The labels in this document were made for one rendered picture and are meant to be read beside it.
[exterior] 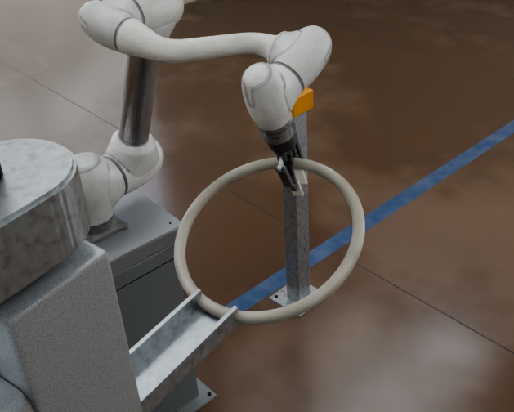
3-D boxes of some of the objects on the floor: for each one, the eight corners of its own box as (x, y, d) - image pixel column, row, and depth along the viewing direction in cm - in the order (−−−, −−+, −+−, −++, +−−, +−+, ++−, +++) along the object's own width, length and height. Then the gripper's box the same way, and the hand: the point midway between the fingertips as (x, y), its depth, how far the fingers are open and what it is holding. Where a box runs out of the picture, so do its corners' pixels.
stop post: (328, 296, 336) (328, 87, 275) (300, 318, 324) (294, 105, 264) (297, 278, 348) (290, 74, 287) (269, 298, 336) (256, 91, 276)
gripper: (274, 108, 183) (296, 165, 201) (256, 157, 175) (279, 212, 193) (301, 109, 180) (320, 167, 198) (284, 158, 172) (306, 214, 190)
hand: (297, 181), depth 193 cm, fingers closed on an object, 3 cm apart
